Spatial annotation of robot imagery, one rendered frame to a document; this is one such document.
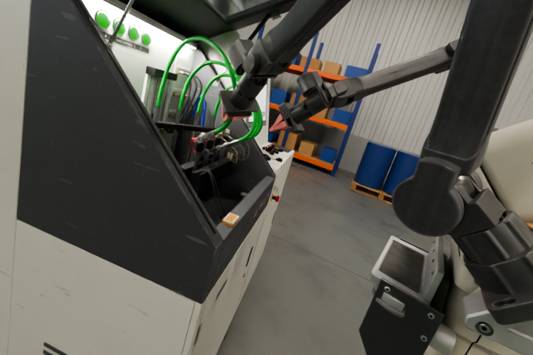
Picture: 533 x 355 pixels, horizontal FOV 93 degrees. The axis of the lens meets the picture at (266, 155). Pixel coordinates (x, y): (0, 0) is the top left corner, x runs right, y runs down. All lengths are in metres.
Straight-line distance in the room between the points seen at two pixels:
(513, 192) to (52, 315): 1.12
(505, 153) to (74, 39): 0.85
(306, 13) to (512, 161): 0.39
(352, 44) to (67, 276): 7.35
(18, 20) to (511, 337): 1.05
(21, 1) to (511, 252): 1.00
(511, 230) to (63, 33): 0.87
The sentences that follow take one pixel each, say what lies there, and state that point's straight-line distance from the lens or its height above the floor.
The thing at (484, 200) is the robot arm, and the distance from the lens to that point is 0.39.
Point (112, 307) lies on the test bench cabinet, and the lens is 0.88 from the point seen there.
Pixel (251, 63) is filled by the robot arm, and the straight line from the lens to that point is 0.56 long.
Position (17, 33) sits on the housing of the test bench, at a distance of 0.89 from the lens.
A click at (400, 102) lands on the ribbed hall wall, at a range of 7.34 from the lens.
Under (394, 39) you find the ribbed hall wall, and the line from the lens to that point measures 7.64.
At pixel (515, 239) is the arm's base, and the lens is 0.40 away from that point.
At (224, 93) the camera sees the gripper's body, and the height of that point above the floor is 1.28.
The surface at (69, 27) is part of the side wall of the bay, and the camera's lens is 0.77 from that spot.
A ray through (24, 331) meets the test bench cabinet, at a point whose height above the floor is 0.43.
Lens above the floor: 1.30
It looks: 12 degrees down
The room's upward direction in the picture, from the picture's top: 16 degrees clockwise
